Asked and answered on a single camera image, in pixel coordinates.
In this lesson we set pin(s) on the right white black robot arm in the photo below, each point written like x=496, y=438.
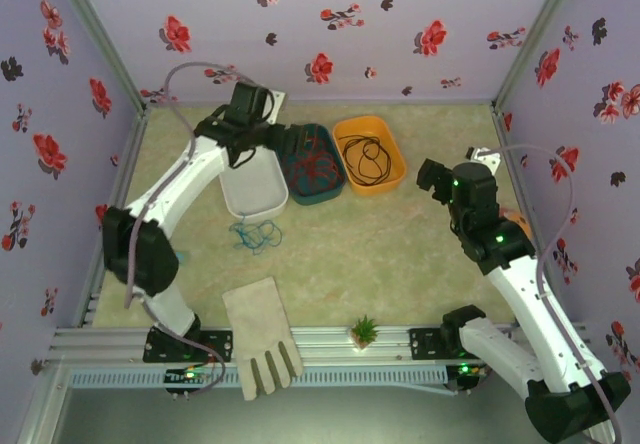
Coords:
x=530, y=304

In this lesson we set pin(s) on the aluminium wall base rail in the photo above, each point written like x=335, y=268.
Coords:
x=350, y=103

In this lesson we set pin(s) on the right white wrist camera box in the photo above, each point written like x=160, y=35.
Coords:
x=484, y=156

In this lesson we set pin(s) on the orange fish toy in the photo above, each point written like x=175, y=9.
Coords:
x=520, y=224

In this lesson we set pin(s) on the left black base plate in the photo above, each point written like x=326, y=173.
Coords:
x=220, y=344

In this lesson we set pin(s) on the aluminium mounting rail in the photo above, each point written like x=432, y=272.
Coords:
x=325, y=336

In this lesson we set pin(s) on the dark teal plastic bin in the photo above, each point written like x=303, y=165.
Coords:
x=320, y=198

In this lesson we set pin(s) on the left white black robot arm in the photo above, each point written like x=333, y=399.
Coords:
x=165, y=199

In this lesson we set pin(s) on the aluminium side rail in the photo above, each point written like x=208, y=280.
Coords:
x=131, y=149
x=507, y=139

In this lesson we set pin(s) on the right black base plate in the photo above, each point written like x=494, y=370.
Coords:
x=425, y=344

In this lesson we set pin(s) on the orange plastic bin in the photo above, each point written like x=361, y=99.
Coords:
x=375, y=189

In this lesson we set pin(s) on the left controller circuit board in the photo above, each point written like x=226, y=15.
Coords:
x=187, y=376

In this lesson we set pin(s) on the right controller circuit board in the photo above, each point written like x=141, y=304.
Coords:
x=465, y=371

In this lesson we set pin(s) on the small green potted plant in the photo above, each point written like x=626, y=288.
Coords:
x=365, y=331

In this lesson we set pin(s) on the aluminium corner post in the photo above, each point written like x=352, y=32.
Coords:
x=543, y=24
x=92, y=24

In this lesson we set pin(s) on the beige work glove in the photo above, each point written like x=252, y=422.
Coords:
x=260, y=324

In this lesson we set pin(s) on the controller circuit board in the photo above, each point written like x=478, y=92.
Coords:
x=187, y=376
x=465, y=371

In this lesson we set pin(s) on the white plastic bin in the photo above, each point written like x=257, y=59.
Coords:
x=255, y=189

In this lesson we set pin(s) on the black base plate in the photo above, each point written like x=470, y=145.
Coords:
x=425, y=344
x=220, y=344

